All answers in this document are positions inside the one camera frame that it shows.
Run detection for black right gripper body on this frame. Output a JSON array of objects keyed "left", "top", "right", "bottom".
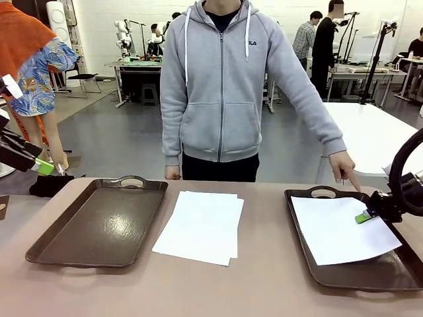
[{"left": 365, "top": 190, "right": 404, "bottom": 223}]

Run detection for person's left forearm grey sleeve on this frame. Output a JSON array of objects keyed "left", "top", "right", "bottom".
[{"left": 297, "top": 82, "right": 347, "bottom": 160}]

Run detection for person's right forearm grey sleeve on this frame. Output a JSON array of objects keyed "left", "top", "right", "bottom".
[{"left": 160, "top": 98, "right": 184, "bottom": 168}]

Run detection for person's left hand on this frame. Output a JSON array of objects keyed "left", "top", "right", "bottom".
[{"left": 328, "top": 152, "right": 363, "bottom": 194}]

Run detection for person's right hand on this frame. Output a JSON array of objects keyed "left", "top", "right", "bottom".
[{"left": 165, "top": 165, "right": 182, "bottom": 181}]

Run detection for white round stand base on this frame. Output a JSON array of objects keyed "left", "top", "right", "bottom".
[{"left": 0, "top": 160, "right": 17, "bottom": 179}]

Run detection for black fabric bundle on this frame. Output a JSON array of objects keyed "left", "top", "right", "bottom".
[{"left": 28, "top": 174, "right": 75, "bottom": 198}]

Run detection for bare skin-tone leg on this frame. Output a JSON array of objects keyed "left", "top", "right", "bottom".
[{"left": 42, "top": 112, "right": 70, "bottom": 176}]

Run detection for brown plastic serving tray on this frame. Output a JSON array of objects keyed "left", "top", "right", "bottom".
[
  {"left": 284, "top": 185, "right": 423, "bottom": 293},
  {"left": 25, "top": 174, "right": 169, "bottom": 269}
]

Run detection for dark brown flat object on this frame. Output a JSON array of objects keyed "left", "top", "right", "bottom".
[{"left": 0, "top": 194, "right": 11, "bottom": 221}]

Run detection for blue floral garment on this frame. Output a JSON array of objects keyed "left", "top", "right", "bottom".
[{"left": 8, "top": 36, "right": 80, "bottom": 117}]

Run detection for orange fabric garment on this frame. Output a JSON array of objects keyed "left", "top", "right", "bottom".
[{"left": 0, "top": 0, "right": 58, "bottom": 100}]

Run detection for grey plastic stool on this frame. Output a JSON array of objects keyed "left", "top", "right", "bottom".
[{"left": 141, "top": 83, "right": 160, "bottom": 106}]

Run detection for white background workbench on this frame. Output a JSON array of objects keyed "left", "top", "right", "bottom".
[{"left": 325, "top": 62, "right": 409, "bottom": 102}]

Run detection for background table with green mat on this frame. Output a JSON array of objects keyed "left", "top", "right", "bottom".
[{"left": 104, "top": 55, "right": 165, "bottom": 108}]

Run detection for white standing air conditioner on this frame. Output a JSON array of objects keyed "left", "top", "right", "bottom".
[{"left": 45, "top": 0, "right": 82, "bottom": 88}]

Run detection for black trousers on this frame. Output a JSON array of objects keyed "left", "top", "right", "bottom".
[{"left": 181, "top": 151, "right": 260, "bottom": 182}]

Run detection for seated person in black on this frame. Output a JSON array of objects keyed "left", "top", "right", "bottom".
[{"left": 404, "top": 28, "right": 423, "bottom": 100}]

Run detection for man in black long sleeves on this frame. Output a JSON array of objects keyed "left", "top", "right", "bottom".
[{"left": 310, "top": 0, "right": 345, "bottom": 100}]

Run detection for man in plaid shirt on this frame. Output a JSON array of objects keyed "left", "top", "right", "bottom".
[{"left": 292, "top": 11, "right": 323, "bottom": 72}]

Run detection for person in grey hoodie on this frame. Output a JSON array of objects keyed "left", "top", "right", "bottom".
[{"left": 159, "top": 0, "right": 347, "bottom": 168}]

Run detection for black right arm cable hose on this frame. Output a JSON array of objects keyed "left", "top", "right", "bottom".
[{"left": 387, "top": 127, "right": 423, "bottom": 217}]

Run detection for black camera pole stand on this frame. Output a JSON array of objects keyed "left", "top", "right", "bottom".
[{"left": 359, "top": 19, "right": 397, "bottom": 106}]

